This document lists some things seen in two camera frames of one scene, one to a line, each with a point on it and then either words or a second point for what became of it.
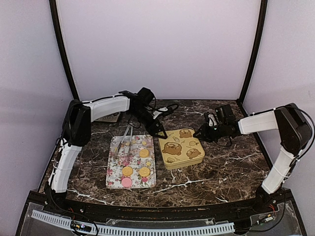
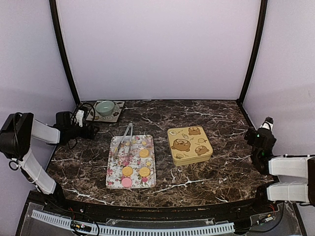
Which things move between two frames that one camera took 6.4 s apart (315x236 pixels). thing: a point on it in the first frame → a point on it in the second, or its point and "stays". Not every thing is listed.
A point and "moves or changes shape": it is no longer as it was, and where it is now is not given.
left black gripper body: x=149 y=128 → x=84 y=134
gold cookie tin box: x=173 y=160 moves or changes shape
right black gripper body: x=211 y=135 → x=251 y=133
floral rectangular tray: x=131 y=162 stays
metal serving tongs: x=124 y=136 stays
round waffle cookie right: x=144 y=171 stays
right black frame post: x=261 y=29 stays
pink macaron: x=126 y=182 stays
